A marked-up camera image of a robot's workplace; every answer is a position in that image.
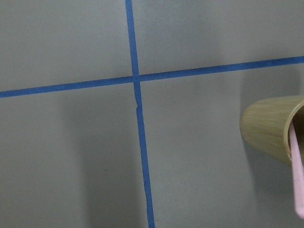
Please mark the pink chopstick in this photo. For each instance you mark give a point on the pink chopstick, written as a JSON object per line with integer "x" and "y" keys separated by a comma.
{"x": 298, "y": 173}

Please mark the bamboo pattern cup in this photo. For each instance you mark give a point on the bamboo pattern cup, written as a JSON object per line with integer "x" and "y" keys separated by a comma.
{"x": 264, "y": 125}

